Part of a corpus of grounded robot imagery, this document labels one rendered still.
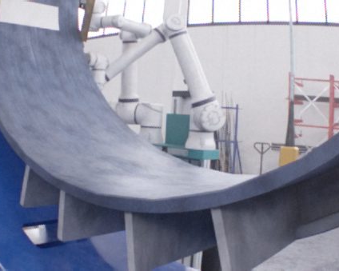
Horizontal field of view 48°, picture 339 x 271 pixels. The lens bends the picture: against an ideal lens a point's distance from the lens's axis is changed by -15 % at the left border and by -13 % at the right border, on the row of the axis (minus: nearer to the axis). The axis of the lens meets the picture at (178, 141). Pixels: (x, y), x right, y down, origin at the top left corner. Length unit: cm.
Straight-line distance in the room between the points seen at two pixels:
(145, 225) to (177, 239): 14
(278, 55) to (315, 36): 142
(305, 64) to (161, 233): 1122
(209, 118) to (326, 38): 983
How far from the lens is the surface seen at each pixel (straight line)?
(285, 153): 183
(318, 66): 1200
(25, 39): 192
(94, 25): 255
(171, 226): 111
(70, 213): 121
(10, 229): 159
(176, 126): 299
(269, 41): 1266
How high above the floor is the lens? 158
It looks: 3 degrees down
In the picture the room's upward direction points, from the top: 3 degrees clockwise
